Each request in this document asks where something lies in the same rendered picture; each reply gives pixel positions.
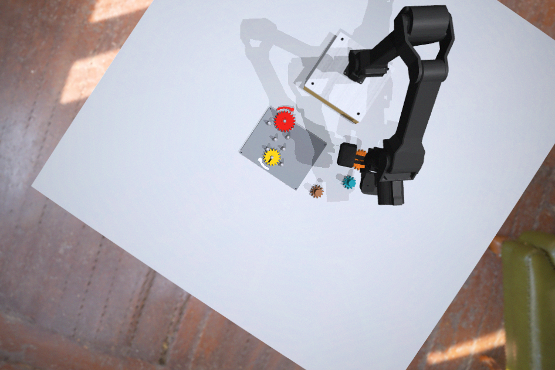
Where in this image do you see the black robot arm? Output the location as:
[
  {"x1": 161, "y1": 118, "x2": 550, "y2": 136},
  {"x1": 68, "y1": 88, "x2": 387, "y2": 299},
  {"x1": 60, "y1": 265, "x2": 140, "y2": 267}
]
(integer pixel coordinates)
[{"x1": 344, "y1": 5, "x2": 455, "y2": 206}]

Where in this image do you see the teal gear with tall hub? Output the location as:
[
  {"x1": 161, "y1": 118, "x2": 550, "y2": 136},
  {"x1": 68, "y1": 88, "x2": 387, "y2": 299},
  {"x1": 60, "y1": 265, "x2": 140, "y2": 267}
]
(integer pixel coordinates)
[{"x1": 343, "y1": 176, "x2": 356, "y2": 189}]

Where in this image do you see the yellow gear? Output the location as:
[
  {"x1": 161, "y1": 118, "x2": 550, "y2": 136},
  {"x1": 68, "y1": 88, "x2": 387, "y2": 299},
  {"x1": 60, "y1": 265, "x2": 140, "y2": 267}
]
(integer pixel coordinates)
[{"x1": 264, "y1": 149, "x2": 281, "y2": 166}]

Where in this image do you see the orange gear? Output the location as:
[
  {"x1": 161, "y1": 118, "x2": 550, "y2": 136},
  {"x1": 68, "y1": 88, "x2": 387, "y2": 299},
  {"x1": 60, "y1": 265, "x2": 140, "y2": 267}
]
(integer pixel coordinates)
[{"x1": 353, "y1": 150, "x2": 367, "y2": 171}]

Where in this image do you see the red gear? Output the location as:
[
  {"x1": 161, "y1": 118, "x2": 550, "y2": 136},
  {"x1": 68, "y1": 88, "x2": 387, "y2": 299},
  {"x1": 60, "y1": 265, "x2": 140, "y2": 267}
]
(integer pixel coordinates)
[{"x1": 274, "y1": 111, "x2": 295, "y2": 132}]

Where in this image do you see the brown gear with tall hub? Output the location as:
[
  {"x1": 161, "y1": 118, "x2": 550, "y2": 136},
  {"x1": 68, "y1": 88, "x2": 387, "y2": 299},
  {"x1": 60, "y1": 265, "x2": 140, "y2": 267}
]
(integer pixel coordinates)
[{"x1": 310, "y1": 185, "x2": 324, "y2": 199}]

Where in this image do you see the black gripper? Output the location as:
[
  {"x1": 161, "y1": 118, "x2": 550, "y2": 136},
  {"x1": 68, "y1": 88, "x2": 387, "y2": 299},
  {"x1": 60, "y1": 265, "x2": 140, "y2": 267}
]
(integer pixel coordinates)
[{"x1": 337, "y1": 142, "x2": 381, "y2": 172}]

